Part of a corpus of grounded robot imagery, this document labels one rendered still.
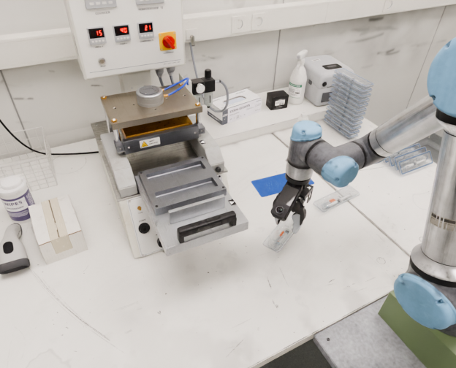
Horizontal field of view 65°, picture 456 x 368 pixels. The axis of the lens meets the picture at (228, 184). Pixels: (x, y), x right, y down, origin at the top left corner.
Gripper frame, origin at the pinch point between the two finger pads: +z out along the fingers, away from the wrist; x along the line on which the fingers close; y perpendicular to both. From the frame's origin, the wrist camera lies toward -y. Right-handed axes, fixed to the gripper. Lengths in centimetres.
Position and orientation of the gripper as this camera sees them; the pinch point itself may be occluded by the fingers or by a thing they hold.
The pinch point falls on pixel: (285, 227)
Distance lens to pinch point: 113.4
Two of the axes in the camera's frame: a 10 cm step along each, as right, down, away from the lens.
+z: -0.3, 7.7, 6.4
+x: -8.1, -3.9, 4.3
